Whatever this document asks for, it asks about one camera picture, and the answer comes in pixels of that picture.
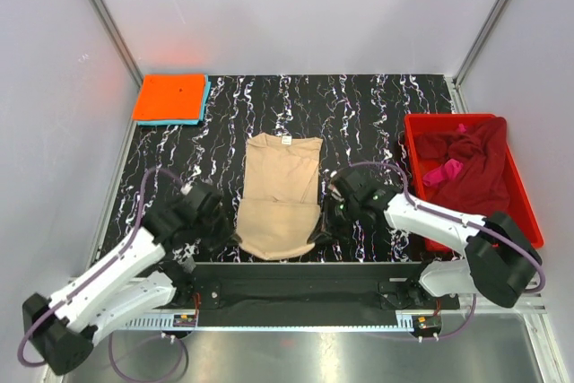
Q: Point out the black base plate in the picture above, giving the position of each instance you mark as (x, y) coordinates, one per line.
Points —
(279, 289)

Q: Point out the left controller board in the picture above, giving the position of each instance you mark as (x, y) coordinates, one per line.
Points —
(184, 320)

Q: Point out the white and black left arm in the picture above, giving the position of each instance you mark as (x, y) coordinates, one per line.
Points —
(132, 279)

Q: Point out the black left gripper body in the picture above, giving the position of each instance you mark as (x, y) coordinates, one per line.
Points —
(221, 230)

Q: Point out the dark red t-shirt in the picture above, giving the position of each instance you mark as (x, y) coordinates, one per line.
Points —
(479, 188)

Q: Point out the red plastic bin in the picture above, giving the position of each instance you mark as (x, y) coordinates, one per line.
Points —
(519, 209)

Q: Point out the beige t-shirt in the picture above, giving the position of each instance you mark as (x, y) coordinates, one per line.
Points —
(279, 208)

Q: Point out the controller board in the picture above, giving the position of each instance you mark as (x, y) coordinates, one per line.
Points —
(428, 322)
(184, 320)

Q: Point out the right controller board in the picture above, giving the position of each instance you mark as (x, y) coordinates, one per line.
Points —
(428, 322)

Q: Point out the right aluminium corner post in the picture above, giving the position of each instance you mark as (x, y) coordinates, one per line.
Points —
(492, 19)

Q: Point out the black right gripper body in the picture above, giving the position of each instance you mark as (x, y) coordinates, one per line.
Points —
(328, 223)

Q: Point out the folded teal t-shirt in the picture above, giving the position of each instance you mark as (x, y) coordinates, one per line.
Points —
(202, 105)

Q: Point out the aluminium corner post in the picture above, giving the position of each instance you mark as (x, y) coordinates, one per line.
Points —
(492, 19)
(110, 27)

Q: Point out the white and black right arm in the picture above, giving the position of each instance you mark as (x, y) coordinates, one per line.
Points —
(496, 260)

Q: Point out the aluminium frame rail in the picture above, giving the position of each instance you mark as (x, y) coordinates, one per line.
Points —
(382, 320)

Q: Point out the pink garment in bin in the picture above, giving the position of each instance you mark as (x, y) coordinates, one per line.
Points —
(437, 147)

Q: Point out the left aluminium corner post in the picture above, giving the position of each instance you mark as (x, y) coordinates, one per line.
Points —
(110, 27)

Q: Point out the folded orange t-shirt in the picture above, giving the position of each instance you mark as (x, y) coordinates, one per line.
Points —
(169, 97)

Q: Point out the black marble-pattern mat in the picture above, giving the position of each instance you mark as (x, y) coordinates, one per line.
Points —
(359, 117)

